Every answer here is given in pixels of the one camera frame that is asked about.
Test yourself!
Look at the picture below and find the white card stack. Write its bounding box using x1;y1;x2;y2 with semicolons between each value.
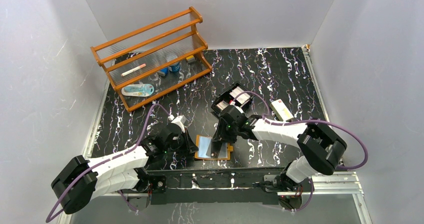
230;86;251;105
216;100;230;112

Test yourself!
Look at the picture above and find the black card tray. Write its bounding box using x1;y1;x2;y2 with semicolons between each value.
211;82;253;115

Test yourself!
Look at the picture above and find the orange card holder wallet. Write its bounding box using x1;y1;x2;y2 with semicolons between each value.
194;135;234;161

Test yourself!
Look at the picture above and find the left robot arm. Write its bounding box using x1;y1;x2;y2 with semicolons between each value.
51;115;198;215

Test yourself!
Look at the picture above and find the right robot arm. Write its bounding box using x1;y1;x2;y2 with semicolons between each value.
210;105;347;191

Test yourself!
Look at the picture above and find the white box with red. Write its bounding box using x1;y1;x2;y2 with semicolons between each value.
270;99;294;122

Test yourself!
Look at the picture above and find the blue packaged item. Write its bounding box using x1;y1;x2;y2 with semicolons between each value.
121;83;155;98

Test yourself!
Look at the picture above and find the small blue block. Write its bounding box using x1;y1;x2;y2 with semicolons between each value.
157;68;169;77

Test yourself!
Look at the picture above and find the blue white can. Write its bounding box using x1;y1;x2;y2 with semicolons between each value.
167;56;181;73

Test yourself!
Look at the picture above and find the small grey yellow block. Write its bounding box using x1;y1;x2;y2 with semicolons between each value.
185;55;196;64

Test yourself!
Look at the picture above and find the orange wooden shelf rack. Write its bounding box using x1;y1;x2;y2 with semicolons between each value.
90;6;212;112

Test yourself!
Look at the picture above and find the white pink pen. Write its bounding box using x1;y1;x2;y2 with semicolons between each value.
121;63;146;77

